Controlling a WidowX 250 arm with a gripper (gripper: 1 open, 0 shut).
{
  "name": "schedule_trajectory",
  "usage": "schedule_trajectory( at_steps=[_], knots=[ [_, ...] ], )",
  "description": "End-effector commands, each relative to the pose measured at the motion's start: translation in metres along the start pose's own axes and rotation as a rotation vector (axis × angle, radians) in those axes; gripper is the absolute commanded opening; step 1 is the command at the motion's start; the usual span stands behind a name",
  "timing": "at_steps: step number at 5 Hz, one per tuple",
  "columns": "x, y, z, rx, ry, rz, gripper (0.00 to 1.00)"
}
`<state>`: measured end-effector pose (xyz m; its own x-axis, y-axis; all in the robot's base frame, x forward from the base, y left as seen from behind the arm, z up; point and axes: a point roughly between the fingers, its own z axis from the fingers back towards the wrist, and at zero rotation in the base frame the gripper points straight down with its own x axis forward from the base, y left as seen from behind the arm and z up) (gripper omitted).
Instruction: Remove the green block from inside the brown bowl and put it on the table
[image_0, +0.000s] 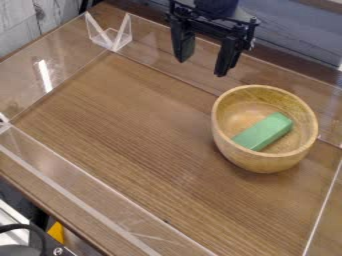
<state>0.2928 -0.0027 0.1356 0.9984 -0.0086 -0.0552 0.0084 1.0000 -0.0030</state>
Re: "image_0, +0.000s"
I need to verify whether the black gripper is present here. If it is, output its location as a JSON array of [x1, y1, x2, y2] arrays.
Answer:
[[168, 0, 260, 77]]

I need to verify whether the green rectangular block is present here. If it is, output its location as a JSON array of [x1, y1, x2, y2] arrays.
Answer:
[[232, 112, 293, 151]]

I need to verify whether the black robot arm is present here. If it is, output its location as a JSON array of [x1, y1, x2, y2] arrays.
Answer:
[[166, 0, 260, 77]]

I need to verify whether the brown wooden bowl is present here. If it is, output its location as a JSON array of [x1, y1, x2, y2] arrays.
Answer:
[[210, 85, 317, 173]]

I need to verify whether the yellow warning label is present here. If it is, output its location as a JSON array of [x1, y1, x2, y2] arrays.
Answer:
[[48, 222, 65, 243]]

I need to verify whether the clear acrylic corner bracket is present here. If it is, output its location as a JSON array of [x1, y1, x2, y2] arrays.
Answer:
[[84, 13, 132, 52]]

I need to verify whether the clear acrylic tray wall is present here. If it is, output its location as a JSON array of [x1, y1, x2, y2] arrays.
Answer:
[[0, 113, 216, 256]]

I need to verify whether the black cable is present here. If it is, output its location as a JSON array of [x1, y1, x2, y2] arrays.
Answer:
[[0, 223, 48, 256]]

